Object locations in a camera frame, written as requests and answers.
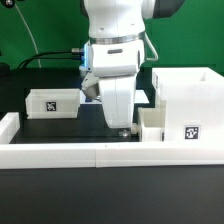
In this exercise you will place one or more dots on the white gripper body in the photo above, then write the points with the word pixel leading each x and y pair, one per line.
pixel 117 66

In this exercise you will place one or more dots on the white front drawer box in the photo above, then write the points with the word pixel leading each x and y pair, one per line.
pixel 150 125

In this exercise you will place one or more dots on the white drawer box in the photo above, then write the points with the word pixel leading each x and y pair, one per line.
pixel 52 103
pixel 150 125

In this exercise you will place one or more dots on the white drawer cabinet frame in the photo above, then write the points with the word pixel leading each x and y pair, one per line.
pixel 194 103

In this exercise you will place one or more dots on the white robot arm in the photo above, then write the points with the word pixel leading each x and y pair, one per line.
pixel 117 22

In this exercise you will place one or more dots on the white rear drawer box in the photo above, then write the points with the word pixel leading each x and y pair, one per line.
pixel 52 103

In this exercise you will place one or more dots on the fiducial marker sheet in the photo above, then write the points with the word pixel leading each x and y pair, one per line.
pixel 140 98

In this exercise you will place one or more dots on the white U-shaped boundary fence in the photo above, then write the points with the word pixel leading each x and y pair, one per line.
pixel 99 155

